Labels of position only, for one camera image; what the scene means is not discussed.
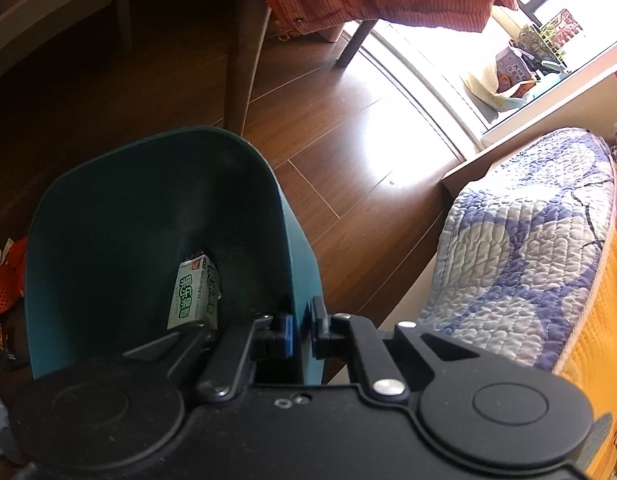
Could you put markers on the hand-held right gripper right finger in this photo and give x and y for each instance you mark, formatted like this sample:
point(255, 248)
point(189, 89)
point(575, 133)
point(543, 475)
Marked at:
point(319, 322)

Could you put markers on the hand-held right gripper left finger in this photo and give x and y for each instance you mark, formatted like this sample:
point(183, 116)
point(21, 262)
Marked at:
point(288, 336)

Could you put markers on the teal plastic bin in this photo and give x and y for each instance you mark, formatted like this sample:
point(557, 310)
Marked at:
point(113, 220)

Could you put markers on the white and green carton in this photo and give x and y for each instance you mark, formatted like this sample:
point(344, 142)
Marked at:
point(191, 292)

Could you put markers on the purple and white floral quilt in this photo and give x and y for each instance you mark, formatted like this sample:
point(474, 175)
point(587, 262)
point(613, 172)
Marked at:
point(528, 240)

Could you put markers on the wooden chair leg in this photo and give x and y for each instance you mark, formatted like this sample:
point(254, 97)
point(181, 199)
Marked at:
point(243, 60)
point(121, 5)

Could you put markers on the dark chair leg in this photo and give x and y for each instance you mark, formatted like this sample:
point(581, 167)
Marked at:
point(356, 42)

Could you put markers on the yellow quilted blanket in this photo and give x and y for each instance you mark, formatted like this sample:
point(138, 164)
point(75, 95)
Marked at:
point(603, 340)

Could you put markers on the red plastic bag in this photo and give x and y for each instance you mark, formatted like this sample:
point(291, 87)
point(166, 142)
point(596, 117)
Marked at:
point(6, 285)

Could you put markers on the pale yellow paper bag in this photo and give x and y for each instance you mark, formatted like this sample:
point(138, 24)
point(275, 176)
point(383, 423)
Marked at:
point(486, 87)

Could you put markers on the purple printed box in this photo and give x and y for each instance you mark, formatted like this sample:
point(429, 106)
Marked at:
point(512, 67)

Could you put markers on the wooden bed frame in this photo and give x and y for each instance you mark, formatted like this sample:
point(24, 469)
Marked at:
point(488, 157)

